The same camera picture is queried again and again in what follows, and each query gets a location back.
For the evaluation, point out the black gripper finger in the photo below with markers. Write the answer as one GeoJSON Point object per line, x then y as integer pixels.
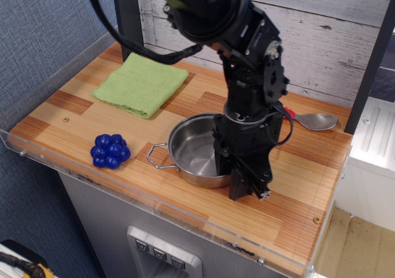
{"type": "Point", "coordinates": [222, 158]}
{"type": "Point", "coordinates": [241, 182]}

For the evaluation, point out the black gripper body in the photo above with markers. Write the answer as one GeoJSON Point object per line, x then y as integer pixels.
{"type": "Point", "coordinates": [250, 146]}

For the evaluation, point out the stainless steel pot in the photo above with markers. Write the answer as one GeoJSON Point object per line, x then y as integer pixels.
{"type": "Point", "coordinates": [190, 146]}

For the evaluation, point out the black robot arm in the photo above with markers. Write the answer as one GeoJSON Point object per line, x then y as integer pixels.
{"type": "Point", "coordinates": [249, 46]}

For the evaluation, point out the green cloth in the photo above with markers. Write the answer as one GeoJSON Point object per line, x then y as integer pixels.
{"type": "Point", "coordinates": [140, 86]}

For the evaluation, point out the silver dispenser button panel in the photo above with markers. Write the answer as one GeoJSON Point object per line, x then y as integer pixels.
{"type": "Point", "coordinates": [155, 257]}

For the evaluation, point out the blue toy grape cluster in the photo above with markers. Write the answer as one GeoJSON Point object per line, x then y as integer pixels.
{"type": "Point", "coordinates": [109, 151]}

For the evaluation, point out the white toy sink counter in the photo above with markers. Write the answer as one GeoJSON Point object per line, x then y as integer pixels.
{"type": "Point", "coordinates": [366, 187]}

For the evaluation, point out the grey toy fridge cabinet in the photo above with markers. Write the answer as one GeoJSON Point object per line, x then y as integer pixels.
{"type": "Point", "coordinates": [105, 218]}

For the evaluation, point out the yellow black object corner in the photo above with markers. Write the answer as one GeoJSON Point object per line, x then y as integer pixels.
{"type": "Point", "coordinates": [19, 261]}

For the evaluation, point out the red handled metal spoon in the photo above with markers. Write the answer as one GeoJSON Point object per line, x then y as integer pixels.
{"type": "Point", "coordinates": [314, 121]}

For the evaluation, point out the dark right frame post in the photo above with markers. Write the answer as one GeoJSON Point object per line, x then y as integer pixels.
{"type": "Point", "coordinates": [374, 62]}

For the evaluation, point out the dark frame post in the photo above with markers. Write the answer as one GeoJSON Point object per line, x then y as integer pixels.
{"type": "Point", "coordinates": [374, 62]}
{"type": "Point", "coordinates": [129, 20]}

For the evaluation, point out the dark left frame post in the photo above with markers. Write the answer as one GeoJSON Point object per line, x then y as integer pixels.
{"type": "Point", "coordinates": [129, 20]}

